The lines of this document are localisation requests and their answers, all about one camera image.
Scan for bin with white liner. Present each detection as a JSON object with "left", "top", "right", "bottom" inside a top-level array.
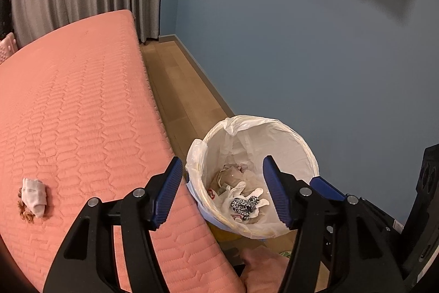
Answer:
[{"left": 185, "top": 115, "right": 320, "bottom": 239}]

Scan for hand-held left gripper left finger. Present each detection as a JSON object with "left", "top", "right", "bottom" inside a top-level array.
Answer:
[{"left": 43, "top": 157, "right": 184, "bottom": 293}]

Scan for leopard print scrunchie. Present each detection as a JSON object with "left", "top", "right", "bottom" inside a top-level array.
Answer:
[{"left": 229, "top": 196, "right": 260, "bottom": 221}]

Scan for white cloth glove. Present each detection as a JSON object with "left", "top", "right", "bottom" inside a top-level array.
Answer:
[{"left": 218, "top": 181, "right": 270, "bottom": 211}]

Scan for person's bare leg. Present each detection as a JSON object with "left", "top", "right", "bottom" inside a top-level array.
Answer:
[{"left": 239, "top": 247, "right": 293, "bottom": 293}]

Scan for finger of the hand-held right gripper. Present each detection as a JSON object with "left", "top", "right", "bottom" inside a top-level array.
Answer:
[{"left": 308, "top": 176, "right": 346, "bottom": 203}]

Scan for white sock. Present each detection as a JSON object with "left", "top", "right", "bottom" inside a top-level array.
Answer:
[{"left": 21, "top": 178, "right": 48, "bottom": 219}]

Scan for orange frilly scrunchie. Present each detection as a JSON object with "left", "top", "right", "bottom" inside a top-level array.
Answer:
[{"left": 17, "top": 188, "right": 37, "bottom": 222}]

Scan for pale blue trash bin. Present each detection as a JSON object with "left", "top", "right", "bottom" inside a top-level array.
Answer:
[{"left": 187, "top": 176, "right": 271, "bottom": 241}]

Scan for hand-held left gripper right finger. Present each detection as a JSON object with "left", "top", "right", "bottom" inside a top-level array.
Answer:
[{"left": 262, "top": 156, "right": 414, "bottom": 293}]

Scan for pink quilted bed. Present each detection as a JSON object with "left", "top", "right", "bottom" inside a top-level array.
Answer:
[{"left": 0, "top": 9, "right": 248, "bottom": 293}]

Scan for pink suitcase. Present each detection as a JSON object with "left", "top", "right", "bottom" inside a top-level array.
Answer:
[{"left": 0, "top": 33, "right": 18, "bottom": 65}]

